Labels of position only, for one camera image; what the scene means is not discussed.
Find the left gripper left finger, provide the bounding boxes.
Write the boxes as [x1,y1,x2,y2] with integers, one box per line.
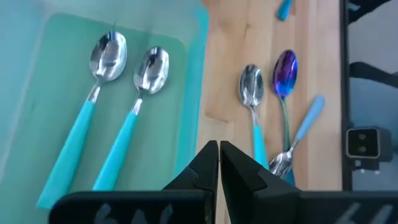
[161,140,220,224]

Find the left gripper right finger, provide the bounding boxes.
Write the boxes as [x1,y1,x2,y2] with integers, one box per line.
[220,140,302,224]

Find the teal-handled silver spoon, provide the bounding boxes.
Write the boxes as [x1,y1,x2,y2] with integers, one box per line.
[36,30,128,210]
[92,45,170,192]
[238,63,271,170]

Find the iridescent rainbow spoon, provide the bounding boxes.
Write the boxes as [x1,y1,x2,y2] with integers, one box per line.
[272,49,299,188]
[275,0,294,22]

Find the translucent green plastic bin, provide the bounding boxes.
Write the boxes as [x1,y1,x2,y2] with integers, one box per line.
[0,0,210,224]

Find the black table frame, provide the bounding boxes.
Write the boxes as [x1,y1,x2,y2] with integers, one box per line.
[339,0,398,191]

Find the grey-blue-handled silver spoon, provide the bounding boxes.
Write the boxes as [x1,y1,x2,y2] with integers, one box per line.
[268,95,326,179]

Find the black table-level camera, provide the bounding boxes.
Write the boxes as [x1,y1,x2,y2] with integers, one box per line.
[345,126,393,171]

